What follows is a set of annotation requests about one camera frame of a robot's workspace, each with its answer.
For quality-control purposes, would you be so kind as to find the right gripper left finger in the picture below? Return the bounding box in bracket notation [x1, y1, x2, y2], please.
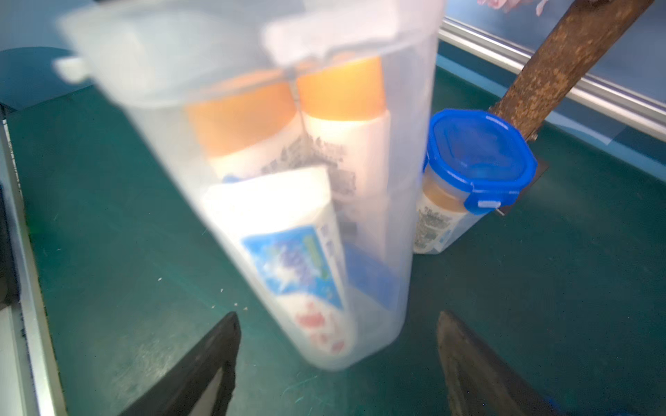
[122, 312, 241, 415]

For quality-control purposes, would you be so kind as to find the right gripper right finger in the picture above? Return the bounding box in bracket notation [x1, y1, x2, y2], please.
[436, 310, 560, 415]

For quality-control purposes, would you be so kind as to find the blue-lid toiletry cup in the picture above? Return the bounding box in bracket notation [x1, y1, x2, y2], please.
[413, 109, 538, 255]
[55, 1, 446, 371]

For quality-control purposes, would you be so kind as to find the white blue toothpaste tube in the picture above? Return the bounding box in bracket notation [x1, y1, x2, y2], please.
[202, 166, 357, 360]

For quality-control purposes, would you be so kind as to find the orange-cap white bottle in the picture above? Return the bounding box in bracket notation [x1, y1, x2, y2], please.
[297, 57, 391, 259]
[186, 72, 309, 182]

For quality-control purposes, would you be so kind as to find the pink cherry blossom tree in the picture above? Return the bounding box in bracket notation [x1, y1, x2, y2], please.
[475, 0, 657, 214]

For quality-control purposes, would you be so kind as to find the aluminium back frame bar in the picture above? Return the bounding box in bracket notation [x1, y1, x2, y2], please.
[439, 17, 665, 141]

